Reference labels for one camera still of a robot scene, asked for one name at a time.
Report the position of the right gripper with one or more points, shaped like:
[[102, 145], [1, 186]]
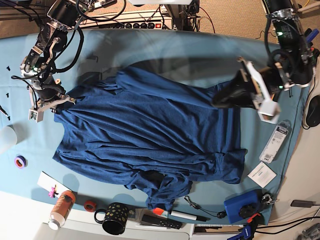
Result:
[[48, 95]]

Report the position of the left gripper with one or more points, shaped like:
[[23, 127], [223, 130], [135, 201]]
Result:
[[251, 87]]

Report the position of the dark blue t-shirt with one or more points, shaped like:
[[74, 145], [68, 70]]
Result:
[[143, 131]]

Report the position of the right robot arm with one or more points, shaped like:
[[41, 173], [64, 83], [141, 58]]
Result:
[[38, 67]]

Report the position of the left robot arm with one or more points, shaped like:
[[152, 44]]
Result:
[[292, 64]]

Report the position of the teal table cloth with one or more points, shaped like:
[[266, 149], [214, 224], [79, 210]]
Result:
[[195, 59]]

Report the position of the translucent plastic cup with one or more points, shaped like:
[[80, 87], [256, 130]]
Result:
[[8, 138]]

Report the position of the clear blister pack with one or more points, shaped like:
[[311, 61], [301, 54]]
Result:
[[275, 141]]

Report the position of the purple tape roll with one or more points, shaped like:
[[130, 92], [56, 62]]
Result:
[[20, 162]]

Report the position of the white paper strip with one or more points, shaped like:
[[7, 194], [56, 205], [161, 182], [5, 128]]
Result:
[[49, 184]]

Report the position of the black computer mouse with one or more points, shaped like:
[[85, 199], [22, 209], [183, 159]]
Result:
[[313, 113]]

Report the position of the white paper card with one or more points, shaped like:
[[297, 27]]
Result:
[[262, 175]]

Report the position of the pink small clip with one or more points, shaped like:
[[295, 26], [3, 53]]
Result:
[[53, 193]]

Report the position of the orange black bar clamp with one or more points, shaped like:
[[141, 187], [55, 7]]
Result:
[[316, 54]]

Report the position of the orange plastic bottle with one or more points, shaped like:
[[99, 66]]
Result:
[[61, 210]]

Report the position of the blue spring clamp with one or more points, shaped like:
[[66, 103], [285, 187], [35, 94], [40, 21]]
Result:
[[310, 34]]

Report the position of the red tape roll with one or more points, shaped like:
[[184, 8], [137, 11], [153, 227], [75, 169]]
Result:
[[90, 206]]

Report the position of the blue box with knob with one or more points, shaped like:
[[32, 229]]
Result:
[[243, 206]]

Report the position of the black mug yellow dots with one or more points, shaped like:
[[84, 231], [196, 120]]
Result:
[[115, 218]]

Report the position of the black adapter block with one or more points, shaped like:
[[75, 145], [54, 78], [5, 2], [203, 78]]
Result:
[[302, 203]]

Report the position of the white black marker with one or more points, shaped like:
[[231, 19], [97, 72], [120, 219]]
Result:
[[188, 216]]

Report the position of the blue orange bottom clamp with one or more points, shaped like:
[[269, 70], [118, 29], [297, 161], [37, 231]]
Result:
[[248, 231]]

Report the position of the red cube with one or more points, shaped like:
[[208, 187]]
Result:
[[158, 211]]

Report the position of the black remote control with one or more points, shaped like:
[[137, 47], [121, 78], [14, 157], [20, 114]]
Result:
[[161, 222]]

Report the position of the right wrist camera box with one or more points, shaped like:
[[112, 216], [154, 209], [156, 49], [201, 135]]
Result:
[[36, 115]]

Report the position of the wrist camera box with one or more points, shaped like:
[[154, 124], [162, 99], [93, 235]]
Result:
[[36, 115], [269, 111]]

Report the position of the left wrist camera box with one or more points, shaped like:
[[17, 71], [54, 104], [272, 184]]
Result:
[[269, 111]]

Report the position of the carabiner with black lanyard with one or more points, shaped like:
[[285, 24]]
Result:
[[219, 215]]

